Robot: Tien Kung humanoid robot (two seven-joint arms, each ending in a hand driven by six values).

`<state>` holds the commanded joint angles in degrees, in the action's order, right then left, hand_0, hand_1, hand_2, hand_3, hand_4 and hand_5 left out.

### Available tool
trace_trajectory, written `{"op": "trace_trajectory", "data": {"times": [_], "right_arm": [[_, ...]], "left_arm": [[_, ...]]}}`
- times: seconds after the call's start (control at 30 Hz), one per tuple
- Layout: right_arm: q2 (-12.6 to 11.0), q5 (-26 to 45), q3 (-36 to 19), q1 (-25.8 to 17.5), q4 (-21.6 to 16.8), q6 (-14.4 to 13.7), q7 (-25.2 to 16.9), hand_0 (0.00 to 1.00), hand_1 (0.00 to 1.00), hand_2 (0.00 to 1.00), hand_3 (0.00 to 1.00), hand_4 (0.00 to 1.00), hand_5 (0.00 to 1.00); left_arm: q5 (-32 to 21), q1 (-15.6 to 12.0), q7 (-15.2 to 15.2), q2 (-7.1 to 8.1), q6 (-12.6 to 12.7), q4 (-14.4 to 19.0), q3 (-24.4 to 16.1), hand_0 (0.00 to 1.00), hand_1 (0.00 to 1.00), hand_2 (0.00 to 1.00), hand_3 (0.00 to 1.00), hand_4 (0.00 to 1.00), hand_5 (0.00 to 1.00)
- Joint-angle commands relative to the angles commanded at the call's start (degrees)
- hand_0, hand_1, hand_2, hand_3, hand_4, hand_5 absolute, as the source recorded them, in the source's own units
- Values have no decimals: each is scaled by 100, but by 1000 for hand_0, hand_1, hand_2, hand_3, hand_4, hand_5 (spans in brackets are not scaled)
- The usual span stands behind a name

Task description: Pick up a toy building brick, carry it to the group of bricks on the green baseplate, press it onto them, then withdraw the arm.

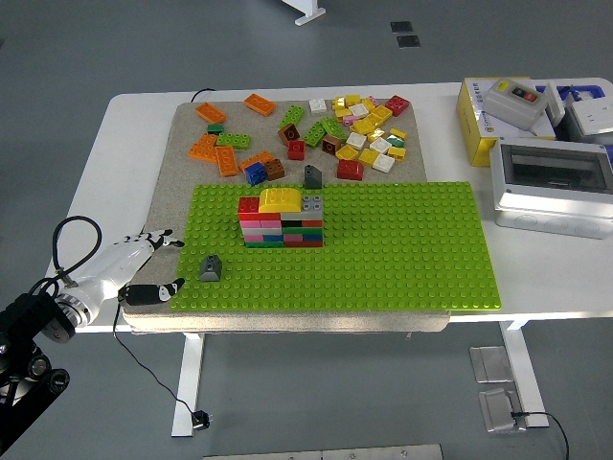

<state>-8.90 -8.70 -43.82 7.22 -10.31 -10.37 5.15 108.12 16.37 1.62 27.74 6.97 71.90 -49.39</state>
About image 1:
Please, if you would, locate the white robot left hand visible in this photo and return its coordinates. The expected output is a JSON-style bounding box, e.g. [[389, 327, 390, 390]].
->
[[76, 228, 187, 327]]

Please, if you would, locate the light grey slope brick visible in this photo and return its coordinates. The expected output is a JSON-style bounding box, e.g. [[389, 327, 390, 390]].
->
[[198, 255, 224, 283]]

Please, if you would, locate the yellow curved toy brick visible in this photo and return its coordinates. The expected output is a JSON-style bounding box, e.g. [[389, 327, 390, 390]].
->
[[258, 187, 304, 215]]

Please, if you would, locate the red stacked toy brick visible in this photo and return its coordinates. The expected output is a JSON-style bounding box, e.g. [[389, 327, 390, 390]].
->
[[238, 195, 262, 220]]

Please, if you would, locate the orange long toy brick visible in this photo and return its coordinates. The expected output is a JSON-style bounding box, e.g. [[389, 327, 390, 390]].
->
[[215, 146, 239, 177], [194, 102, 228, 125], [243, 93, 278, 118], [238, 150, 274, 172], [188, 132, 220, 163]]

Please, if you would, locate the blue square toy brick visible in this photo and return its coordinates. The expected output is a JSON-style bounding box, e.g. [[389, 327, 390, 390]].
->
[[243, 161, 268, 186]]

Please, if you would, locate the lime long toy brick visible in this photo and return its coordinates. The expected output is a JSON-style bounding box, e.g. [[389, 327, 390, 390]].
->
[[319, 116, 349, 143], [216, 132, 252, 149], [303, 122, 329, 149], [279, 103, 307, 129]]

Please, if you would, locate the grey stacked toy brick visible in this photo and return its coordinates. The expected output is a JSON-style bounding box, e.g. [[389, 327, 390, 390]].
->
[[300, 194, 325, 220]]

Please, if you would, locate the red curved toy brick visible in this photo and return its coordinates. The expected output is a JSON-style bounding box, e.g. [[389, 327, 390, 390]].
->
[[336, 158, 366, 182]]

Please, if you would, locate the green studded baseplate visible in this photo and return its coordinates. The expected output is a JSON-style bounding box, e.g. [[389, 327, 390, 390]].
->
[[170, 180, 504, 312]]

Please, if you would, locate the white table leg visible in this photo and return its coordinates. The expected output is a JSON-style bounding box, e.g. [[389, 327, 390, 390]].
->
[[170, 333, 207, 438], [497, 320, 551, 429]]

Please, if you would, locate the grey-brown table mat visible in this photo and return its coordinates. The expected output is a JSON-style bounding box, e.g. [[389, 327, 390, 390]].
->
[[122, 100, 454, 334]]

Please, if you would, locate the white furniture foot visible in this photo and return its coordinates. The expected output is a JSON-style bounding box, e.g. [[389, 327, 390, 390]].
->
[[280, 0, 328, 27]]

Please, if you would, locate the yellow cardboard box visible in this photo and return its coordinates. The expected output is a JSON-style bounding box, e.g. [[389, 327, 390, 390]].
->
[[454, 76, 559, 168]]

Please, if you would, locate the metal floor plate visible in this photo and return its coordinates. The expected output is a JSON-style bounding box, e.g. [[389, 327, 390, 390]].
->
[[478, 388, 531, 435], [467, 345, 516, 383]]

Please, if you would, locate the white plastic box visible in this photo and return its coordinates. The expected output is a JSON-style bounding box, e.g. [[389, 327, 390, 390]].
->
[[544, 80, 576, 127]]

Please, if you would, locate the blue plastic bin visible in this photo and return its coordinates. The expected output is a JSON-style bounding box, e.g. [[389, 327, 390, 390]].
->
[[534, 81, 605, 104]]

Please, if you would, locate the black plug with cord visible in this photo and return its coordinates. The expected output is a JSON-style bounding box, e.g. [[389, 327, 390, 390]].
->
[[112, 304, 215, 431]]

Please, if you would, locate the multicolour brick wall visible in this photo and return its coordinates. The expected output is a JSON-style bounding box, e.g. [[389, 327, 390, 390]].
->
[[238, 213, 325, 249]]

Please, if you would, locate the grey push-button switch box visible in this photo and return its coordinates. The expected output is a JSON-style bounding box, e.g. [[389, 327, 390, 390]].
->
[[481, 78, 550, 133]]

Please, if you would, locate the black floor cable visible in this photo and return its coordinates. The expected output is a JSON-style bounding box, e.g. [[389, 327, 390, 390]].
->
[[510, 409, 571, 460]]

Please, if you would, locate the grey enclosure with clear lid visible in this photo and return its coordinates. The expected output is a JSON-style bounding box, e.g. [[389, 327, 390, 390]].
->
[[488, 137, 613, 241]]

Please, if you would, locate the white wall socket panel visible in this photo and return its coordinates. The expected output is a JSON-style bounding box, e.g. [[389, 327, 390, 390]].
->
[[566, 98, 613, 135]]

